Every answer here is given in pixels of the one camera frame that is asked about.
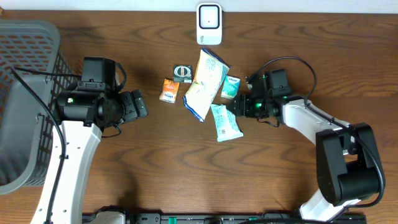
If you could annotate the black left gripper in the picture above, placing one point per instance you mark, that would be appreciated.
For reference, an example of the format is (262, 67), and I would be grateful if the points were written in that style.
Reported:
(130, 99)

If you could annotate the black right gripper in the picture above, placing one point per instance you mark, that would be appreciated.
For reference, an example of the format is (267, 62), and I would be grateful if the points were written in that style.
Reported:
(242, 105)

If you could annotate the green tissue pack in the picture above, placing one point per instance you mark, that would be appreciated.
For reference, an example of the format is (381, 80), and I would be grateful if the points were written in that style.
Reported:
(230, 87)

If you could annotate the green wet wipes pack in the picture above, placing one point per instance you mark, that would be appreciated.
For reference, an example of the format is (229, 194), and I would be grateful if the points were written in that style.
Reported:
(225, 122)

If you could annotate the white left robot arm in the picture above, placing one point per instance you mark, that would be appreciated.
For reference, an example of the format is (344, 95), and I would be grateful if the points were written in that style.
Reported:
(82, 116)

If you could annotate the white barcode scanner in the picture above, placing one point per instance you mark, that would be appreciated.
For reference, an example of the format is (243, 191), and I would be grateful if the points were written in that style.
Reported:
(209, 24)

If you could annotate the orange tissue pack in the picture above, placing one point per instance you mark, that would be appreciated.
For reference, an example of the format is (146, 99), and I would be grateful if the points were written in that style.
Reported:
(169, 91)

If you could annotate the dark green small box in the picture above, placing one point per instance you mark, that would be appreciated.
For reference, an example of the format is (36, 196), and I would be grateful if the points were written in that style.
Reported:
(183, 74)

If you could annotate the grey plastic basket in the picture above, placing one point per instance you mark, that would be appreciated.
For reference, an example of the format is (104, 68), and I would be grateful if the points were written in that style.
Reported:
(26, 129)

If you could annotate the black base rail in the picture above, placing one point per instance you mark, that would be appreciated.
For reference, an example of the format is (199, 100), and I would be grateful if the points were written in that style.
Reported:
(155, 218)

